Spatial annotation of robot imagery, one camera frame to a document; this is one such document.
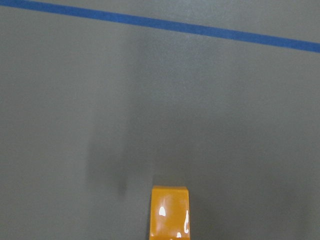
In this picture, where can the orange trapezoid block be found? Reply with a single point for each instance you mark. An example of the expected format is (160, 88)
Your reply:
(169, 213)

